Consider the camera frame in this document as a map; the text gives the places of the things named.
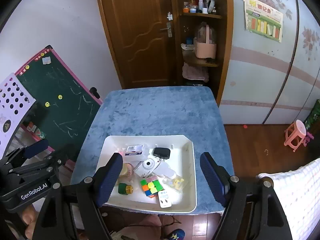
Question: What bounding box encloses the person's left hand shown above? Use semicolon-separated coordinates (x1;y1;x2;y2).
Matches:
22;205;39;239

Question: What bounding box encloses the white toy camera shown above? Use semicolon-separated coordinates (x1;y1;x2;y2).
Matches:
133;156;161;178

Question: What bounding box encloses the wooden corner shelf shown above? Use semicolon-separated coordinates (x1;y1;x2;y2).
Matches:
172;0;234;104

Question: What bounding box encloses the pink hair roller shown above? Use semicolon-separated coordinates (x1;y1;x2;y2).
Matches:
117;148;125;156

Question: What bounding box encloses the white checked pillow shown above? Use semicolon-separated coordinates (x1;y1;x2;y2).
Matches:
257;158;320;239

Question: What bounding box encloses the wall poster chart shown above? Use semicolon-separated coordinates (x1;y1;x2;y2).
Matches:
243;0;283;43

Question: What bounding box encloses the white perforated plastic panel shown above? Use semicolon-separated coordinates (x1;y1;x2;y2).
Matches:
0;73;36;158

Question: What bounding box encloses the black plug adapter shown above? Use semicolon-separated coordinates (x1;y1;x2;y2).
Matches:
153;147;171;160

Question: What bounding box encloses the yellow toy in bag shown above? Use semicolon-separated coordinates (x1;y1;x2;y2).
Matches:
163;175;189;193

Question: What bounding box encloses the white power adapter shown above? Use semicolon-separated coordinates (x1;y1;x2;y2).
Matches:
158;190;172;209

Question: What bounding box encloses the folded pink towel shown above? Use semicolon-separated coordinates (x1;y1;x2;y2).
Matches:
182;63;209;82

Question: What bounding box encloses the pink storage basket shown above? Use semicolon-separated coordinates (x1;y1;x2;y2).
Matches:
194;22;217;59

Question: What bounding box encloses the green chalkboard pink frame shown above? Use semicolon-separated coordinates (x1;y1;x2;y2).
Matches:
16;45;101;153

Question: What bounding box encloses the colourful rubik's cube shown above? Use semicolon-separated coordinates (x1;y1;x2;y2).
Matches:
140;176;164;198

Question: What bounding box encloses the pink plastic stool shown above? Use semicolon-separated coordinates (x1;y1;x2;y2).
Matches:
284;120;314;152

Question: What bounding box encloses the white plastic tray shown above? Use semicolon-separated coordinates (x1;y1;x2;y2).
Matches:
97;135;197;214

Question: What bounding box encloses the brown wooden door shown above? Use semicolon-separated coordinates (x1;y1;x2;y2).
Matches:
97;0;177;89

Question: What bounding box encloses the black clamp knob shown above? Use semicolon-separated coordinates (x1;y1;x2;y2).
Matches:
89;87;100;99

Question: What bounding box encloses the blue fuzzy table mat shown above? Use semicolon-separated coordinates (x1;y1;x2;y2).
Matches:
71;86;234;215

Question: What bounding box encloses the clear labelled plastic box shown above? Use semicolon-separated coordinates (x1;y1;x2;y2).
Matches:
124;144;145;158

